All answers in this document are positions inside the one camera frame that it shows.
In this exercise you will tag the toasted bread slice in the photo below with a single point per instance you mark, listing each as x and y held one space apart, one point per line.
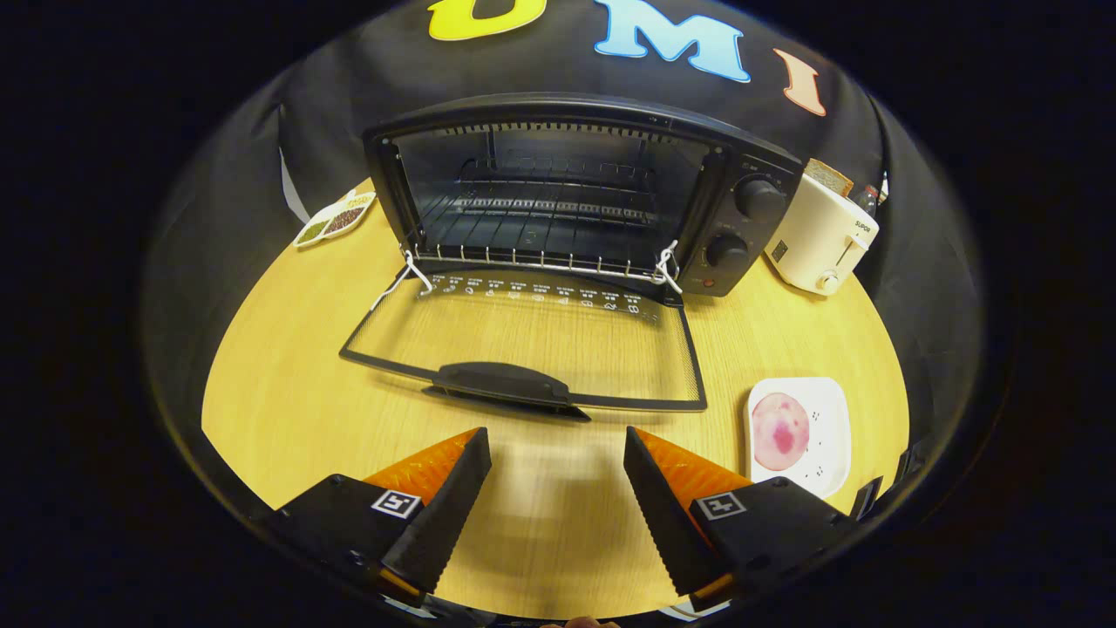
828 177

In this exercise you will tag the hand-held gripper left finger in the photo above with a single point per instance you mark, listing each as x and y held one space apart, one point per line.
445 523

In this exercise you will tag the white pop-up toaster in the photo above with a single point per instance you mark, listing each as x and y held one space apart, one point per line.
815 235

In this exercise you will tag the black toaster oven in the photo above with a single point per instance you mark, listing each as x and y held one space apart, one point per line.
741 225

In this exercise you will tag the black table edge bracket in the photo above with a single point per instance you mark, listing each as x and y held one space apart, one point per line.
911 458
867 499

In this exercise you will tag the pink ham slice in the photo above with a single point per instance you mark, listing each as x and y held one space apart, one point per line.
780 432

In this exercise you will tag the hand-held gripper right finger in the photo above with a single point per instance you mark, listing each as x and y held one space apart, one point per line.
667 523

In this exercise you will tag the white divided snack dish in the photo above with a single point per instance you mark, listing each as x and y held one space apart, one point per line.
336 220

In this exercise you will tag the clear plastic water bottle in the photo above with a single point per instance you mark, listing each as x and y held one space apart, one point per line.
872 199

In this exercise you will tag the white square plate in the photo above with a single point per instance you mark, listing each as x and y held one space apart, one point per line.
824 436

